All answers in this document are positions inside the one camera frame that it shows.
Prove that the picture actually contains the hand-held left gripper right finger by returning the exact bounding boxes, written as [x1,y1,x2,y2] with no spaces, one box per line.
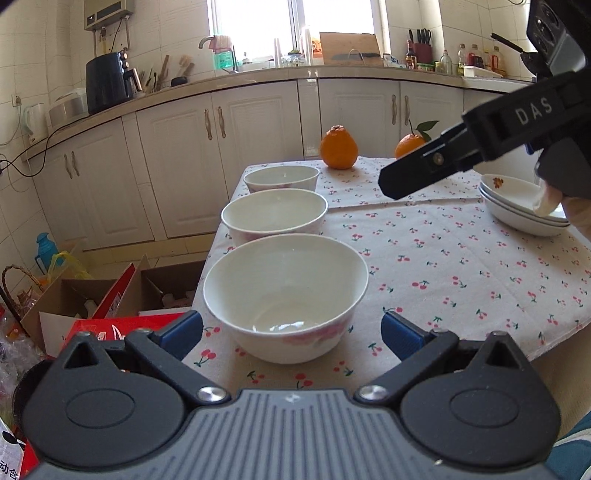
[353,311,520,407]

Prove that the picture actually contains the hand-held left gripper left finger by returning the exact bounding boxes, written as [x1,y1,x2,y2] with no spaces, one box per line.
[65,310,232,407]

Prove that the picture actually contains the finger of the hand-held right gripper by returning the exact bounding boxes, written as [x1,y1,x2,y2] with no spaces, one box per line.
[379,121,486,200]

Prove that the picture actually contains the white fruit print plate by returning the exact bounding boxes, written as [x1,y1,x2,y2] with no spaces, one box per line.
[482,198,571,237]
[480,174,557,217]

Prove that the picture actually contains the stack of shallow white plates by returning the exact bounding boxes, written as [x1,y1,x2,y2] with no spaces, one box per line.
[479,185,571,228]

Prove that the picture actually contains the white pink flower bowl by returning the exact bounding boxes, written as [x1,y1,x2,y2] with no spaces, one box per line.
[243,165,321,195]
[203,233,369,364]
[221,188,329,248]

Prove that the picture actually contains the person's right hand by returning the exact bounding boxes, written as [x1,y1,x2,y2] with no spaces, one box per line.
[533,184,591,228]

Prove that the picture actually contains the orange with green leaf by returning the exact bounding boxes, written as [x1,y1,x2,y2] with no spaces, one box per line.
[394,119,440,160]

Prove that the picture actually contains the brown cardboard box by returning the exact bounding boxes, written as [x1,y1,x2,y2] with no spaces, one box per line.
[21,262,141,356]
[139,258,207,315]

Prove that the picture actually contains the black wok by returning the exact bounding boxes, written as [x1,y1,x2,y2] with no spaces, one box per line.
[490,32,541,84]

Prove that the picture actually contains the red cardboard box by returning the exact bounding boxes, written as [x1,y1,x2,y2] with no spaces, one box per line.
[60,311,188,361]

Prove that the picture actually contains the leafless orange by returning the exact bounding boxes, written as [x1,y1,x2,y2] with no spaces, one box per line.
[320,124,360,171]

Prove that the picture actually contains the cherry print tablecloth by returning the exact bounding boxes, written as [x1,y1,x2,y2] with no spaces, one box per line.
[191,155,591,393]

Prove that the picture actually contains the row of condiment bottles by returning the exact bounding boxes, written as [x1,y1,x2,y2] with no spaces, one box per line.
[436,42,506,77]

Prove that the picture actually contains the dark red knife block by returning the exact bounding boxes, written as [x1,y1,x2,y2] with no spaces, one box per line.
[408,28,434,65]

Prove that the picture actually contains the yellow plastic bag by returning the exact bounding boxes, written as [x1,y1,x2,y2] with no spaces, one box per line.
[47,250,92,281]

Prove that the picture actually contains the brown paper bag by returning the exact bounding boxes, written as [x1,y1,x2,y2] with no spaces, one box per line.
[319,31,385,66]

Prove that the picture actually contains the blue water bottle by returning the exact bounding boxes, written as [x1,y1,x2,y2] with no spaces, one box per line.
[35,232,59,274]

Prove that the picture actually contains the white kitchen cabinets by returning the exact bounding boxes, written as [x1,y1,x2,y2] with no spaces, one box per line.
[25,76,536,259]

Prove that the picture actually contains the clear plastic bag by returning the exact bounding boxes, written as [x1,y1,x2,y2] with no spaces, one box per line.
[0,318,51,416]

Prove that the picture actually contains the white printed carton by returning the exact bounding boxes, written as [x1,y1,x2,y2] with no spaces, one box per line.
[0,413,40,480]

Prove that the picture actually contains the person's clothing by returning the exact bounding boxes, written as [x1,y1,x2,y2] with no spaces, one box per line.
[551,422,591,480]

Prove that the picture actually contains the kitchen window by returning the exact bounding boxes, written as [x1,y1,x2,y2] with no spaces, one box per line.
[208,0,386,70]

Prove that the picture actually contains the white rice cooker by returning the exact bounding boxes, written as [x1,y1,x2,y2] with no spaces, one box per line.
[47,88,89,129]

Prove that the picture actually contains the utensil holder with utensils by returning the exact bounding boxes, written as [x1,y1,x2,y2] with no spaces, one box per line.
[141,54,195,92]

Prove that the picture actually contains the white electric kettle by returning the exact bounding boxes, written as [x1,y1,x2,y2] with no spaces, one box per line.
[22,102,48,145]

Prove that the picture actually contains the black air fryer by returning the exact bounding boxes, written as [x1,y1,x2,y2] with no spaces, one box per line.
[85,52,144,115]

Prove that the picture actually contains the black power cable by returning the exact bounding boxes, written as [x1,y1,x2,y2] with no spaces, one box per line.
[0,113,90,178]

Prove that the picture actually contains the wall water heater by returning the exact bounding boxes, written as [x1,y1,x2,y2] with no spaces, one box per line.
[84,0,136,32]

